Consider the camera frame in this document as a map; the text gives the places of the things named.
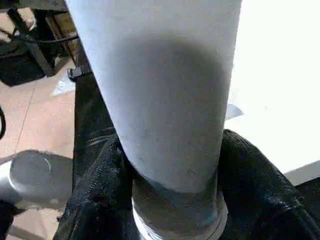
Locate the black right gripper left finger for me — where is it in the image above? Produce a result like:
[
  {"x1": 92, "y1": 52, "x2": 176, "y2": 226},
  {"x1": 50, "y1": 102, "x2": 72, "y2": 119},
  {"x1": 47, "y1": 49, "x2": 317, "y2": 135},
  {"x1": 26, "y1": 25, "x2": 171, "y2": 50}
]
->
[{"x1": 52, "y1": 137, "x2": 137, "y2": 240}]

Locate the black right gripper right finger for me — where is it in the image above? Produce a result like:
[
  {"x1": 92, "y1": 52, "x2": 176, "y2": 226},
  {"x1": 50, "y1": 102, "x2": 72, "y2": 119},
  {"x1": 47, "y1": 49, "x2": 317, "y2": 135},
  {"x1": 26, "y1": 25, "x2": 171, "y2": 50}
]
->
[{"x1": 216, "y1": 129, "x2": 320, "y2": 240}]

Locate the white plastic table leg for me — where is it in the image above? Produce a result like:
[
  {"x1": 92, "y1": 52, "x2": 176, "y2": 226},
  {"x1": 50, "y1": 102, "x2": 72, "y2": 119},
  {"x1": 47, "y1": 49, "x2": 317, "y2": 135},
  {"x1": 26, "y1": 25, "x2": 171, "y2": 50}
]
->
[{"x1": 64, "y1": 0, "x2": 244, "y2": 240}]

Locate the white plastic table top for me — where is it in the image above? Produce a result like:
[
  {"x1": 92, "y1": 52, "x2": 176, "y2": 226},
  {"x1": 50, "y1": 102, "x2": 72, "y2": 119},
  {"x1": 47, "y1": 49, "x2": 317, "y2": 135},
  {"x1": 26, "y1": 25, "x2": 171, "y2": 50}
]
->
[{"x1": 222, "y1": 0, "x2": 320, "y2": 187}]

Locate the black floor box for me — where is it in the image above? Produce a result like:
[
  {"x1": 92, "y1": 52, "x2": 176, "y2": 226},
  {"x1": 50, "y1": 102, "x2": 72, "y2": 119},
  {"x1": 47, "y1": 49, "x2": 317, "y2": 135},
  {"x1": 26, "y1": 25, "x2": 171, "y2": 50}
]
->
[{"x1": 0, "y1": 42, "x2": 48, "y2": 87}]

